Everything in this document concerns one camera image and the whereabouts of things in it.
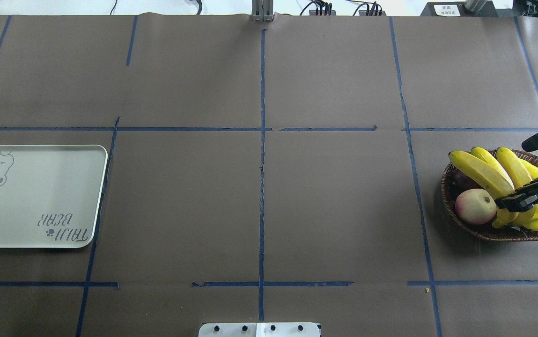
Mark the dark purple plum fruit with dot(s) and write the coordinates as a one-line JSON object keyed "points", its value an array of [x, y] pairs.
{"points": [[463, 182]]}

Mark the yellow banana moved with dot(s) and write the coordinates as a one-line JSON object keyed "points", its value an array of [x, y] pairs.
{"points": [[512, 164], [481, 172]]}

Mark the yellow banana basket middle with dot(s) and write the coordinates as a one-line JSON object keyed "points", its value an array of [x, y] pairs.
{"points": [[528, 219]]}

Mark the white bear serving tray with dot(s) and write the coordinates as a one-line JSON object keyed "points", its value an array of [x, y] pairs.
{"points": [[50, 194]]}

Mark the yellow banana in basket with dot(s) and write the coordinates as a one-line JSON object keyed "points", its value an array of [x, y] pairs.
{"points": [[490, 159]]}

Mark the black box with label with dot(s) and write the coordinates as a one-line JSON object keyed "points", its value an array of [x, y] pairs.
{"points": [[459, 9]]}

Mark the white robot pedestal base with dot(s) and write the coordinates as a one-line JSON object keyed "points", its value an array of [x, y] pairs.
{"points": [[260, 329]]}

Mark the aluminium frame post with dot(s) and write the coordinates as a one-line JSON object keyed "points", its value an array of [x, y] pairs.
{"points": [[262, 10]]}

